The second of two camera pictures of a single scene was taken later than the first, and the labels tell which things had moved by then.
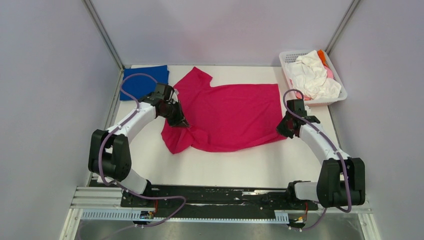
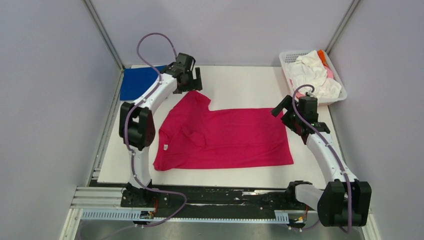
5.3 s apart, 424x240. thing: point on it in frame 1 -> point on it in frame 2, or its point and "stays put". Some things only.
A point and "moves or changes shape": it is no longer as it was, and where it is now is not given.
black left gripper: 180,121 -> 194,84
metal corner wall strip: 95,18 stays put
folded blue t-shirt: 140,86 stays put
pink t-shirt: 224,116 moves or changes shape
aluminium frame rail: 92,198 stays put
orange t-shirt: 322,57 stays put
